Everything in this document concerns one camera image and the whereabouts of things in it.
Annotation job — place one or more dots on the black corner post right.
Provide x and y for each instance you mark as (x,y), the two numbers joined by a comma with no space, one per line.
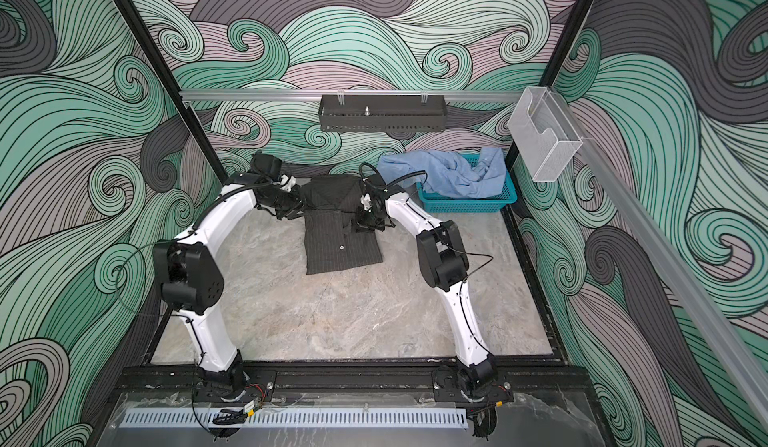
(573,24)

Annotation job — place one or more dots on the aluminium horizontal rail back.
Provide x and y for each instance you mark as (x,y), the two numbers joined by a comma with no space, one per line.
(305,95)

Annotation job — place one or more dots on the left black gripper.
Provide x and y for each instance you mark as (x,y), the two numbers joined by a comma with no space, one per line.
(298,205)

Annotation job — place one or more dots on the black perforated metal tray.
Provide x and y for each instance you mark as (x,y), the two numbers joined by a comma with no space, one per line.
(383,114)

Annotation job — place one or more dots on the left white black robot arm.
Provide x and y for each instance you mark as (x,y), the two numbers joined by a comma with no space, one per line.
(189,278)

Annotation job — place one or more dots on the dark grey pinstriped shirt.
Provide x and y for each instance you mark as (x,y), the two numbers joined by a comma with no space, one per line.
(333,242)

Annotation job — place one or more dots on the black corner post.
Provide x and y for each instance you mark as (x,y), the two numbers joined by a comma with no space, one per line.
(189,118)
(573,24)

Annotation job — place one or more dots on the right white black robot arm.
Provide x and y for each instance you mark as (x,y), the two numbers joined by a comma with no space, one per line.
(444,266)

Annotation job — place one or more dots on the black corner post left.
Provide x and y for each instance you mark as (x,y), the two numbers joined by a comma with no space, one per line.
(189,118)

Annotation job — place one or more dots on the white slotted cable duct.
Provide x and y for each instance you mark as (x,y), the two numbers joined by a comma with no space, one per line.
(388,417)

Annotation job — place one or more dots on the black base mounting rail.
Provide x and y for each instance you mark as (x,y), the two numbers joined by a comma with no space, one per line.
(442,380)

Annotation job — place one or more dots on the aluminium rail right wall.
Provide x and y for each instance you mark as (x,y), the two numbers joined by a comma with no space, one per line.
(610,161)

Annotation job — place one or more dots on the teal plastic basket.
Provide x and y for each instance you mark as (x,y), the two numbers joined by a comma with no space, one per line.
(434,203)

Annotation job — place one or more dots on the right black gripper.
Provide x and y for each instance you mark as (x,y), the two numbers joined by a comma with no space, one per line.
(361,224)

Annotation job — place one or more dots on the light blue shirt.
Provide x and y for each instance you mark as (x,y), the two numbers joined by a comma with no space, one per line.
(448,174)

